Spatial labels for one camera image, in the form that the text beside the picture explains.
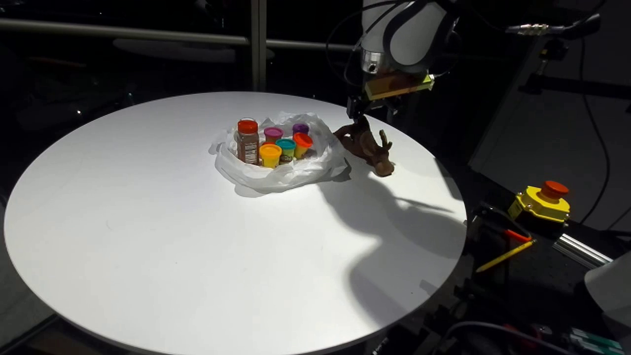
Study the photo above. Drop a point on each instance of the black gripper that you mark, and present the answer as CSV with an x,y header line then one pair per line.
x,y
360,104

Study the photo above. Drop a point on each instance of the brown plush moose toy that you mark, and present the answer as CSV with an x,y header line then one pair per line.
x,y
368,148

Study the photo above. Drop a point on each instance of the orange lid dough tub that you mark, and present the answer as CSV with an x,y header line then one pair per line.
x,y
303,144

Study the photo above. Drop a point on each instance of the green dough tub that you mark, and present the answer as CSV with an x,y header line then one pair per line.
x,y
287,148

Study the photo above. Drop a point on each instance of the magenta lid dough tub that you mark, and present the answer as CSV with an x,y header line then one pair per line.
x,y
273,134

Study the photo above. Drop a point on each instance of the yellow lid dough tub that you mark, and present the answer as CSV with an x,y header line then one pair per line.
x,y
269,154

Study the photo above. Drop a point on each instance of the red lid spice jar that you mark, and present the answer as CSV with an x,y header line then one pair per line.
x,y
248,140

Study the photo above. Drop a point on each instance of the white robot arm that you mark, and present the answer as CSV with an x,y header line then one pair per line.
x,y
411,32

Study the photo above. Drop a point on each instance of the clear plastic bag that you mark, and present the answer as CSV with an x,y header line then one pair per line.
x,y
309,170

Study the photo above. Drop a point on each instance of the yellow emergency stop button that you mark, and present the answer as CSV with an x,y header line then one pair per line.
x,y
543,199

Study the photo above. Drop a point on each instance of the yellow pencil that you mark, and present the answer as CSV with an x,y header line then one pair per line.
x,y
506,254

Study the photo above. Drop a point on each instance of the aluminium profile bar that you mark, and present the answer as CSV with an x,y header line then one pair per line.
x,y
583,248

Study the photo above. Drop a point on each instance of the metal railing bar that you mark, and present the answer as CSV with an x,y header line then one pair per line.
x,y
100,30

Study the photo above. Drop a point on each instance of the white rounded object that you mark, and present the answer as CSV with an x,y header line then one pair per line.
x,y
612,288

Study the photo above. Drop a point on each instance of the yellow green wrist camera box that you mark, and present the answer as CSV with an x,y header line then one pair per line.
x,y
398,85

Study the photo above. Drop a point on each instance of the grey vertical metal post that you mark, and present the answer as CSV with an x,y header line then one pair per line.
x,y
259,45

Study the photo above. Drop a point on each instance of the black camera on stand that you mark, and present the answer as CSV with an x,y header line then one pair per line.
x,y
559,39

